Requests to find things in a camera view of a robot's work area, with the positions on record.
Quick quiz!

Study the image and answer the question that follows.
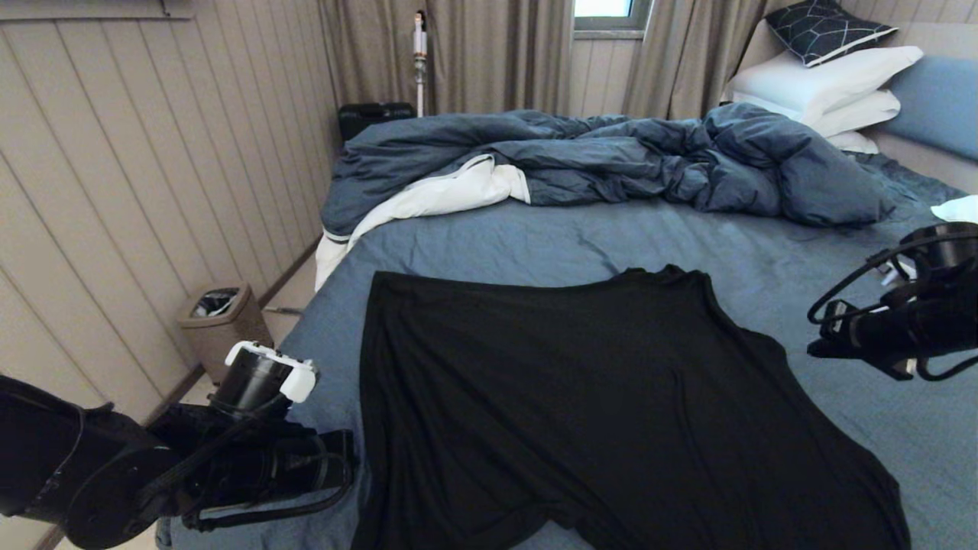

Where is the black moon print T-shirt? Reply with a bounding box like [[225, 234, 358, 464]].
[[351, 264, 912, 550]]

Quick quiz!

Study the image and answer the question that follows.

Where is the white cloth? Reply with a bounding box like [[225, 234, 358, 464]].
[[931, 196, 978, 225]]

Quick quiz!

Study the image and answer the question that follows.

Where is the brown trash bin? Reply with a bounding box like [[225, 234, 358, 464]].
[[177, 283, 274, 384]]

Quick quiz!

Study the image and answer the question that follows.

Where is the black bin liner bag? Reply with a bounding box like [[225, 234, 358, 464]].
[[191, 289, 240, 319]]

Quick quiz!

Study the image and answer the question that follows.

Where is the white pillow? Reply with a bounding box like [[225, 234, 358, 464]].
[[726, 46, 924, 119], [732, 90, 902, 140], [825, 131, 879, 156]]

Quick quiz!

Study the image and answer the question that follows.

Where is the blue headboard cushion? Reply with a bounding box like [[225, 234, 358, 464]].
[[886, 55, 978, 163]]

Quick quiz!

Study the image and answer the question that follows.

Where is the crumpled blue duvet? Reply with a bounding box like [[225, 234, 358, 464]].
[[321, 103, 896, 238]]

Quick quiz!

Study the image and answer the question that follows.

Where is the blue bed sheet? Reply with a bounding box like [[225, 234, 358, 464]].
[[157, 153, 978, 550]]

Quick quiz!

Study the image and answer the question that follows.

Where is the dark patterned pillow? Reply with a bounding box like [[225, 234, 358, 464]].
[[764, 0, 899, 70]]

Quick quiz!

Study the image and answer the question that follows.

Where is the beige curtain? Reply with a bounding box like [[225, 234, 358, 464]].
[[623, 0, 803, 123], [317, 0, 574, 119]]

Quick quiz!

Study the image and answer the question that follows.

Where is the white sheet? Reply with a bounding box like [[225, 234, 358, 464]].
[[315, 155, 532, 293]]

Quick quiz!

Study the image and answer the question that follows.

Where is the black hard case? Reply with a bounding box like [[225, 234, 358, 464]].
[[338, 102, 417, 142]]

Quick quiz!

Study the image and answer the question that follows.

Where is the grey framed window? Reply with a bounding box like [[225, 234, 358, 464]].
[[573, 0, 654, 35]]

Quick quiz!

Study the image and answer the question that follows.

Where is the white stick vacuum cleaner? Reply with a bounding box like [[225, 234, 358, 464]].
[[413, 11, 429, 119]]

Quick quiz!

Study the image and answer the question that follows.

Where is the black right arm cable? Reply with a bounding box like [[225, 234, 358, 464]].
[[808, 231, 978, 383]]

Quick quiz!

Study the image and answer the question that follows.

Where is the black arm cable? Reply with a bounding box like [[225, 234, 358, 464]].
[[46, 393, 356, 534], [808, 231, 978, 383]]

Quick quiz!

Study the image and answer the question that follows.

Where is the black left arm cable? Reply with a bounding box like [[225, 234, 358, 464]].
[[46, 393, 356, 534]]

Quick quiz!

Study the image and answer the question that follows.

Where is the beige upholstered bed frame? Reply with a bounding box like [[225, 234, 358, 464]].
[[722, 19, 978, 197]]

